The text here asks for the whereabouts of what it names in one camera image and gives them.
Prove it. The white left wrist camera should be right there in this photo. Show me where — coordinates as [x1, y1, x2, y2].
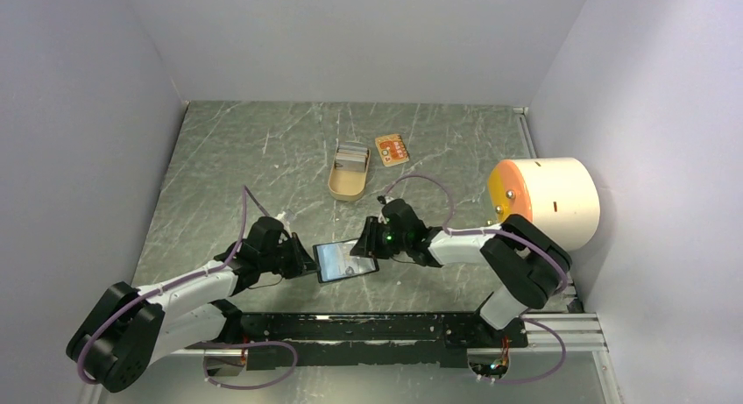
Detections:
[275, 209, 295, 233]

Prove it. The beige oval tray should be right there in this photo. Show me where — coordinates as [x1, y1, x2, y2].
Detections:
[328, 142, 370, 202]

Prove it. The aluminium frame extrusion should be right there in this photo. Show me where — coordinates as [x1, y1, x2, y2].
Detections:
[174, 313, 605, 359]

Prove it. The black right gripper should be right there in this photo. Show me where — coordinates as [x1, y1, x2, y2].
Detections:
[350, 216, 410, 259]

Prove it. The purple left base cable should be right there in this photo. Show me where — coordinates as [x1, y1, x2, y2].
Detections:
[202, 341, 298, 391]

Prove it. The orange patterned card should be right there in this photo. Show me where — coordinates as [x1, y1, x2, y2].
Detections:
[375, 134, 410, 167]

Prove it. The black card holder wallet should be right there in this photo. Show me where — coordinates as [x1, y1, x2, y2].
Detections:
[313, 238, 379, 284]

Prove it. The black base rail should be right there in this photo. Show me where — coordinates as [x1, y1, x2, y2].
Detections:
[237, 312, 528, 370]

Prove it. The cream cylinder orange face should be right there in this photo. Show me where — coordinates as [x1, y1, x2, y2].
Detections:
[486, 158, 600, 252]

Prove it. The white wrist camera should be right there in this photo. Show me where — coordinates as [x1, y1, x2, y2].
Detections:
[377, 195, 394, 224]
[275, 209, 295, 233]

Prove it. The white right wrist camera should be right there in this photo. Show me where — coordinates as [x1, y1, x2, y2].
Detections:
[377, 195, 394, 224]

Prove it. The grey credit card stack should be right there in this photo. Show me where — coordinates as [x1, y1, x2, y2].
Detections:
[334, 144, 369, 173]

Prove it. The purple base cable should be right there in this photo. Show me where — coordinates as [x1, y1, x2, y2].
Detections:
[476, 316, 567, 386]
[202, 341, 298, 391]

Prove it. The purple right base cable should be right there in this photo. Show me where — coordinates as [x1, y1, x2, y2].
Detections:
[476, 316, 567, 386]

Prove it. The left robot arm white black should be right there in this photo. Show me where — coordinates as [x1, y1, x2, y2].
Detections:
[66, 216, 318, 393]

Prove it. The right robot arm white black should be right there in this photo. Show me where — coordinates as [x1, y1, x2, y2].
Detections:
[350, 199, 572, 346]

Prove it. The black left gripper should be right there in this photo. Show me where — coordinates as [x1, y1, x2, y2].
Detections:
[259, 231, 321, 279]

